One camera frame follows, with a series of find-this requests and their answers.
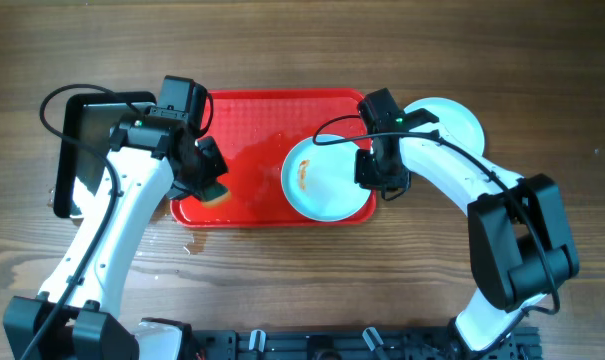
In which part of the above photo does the red plastic tray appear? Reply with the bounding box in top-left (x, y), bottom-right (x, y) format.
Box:
top-left (170, 88), bottom-right (364, 229)

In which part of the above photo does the white plate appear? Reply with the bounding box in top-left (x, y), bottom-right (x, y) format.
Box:
top-left (404, 97), bottom-right (486, 155)
top-left (280, 134), bottom-right (372, 222)

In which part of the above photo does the green orange sponge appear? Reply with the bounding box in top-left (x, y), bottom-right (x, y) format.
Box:
top-left (200, 183), bottom-right (231, 207)

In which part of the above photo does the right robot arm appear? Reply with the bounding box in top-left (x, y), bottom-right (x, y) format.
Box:
top-left (355, 104), bottom-right (580, 359)

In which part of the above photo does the white plate top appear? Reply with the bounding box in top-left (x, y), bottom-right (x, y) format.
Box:
top-left (404, 97), bottom-right (486, 155)

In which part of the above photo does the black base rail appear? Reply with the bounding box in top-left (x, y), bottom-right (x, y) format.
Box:
top-left (131, 324), bottom-right (543, 360)

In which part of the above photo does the black water tray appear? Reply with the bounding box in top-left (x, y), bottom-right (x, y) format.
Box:
top-left (53, 91), bottom-right (156, 218)

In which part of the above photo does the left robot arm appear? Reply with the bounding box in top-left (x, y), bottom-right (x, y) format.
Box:
top-left (3, 115), bottom-right (228, 359)

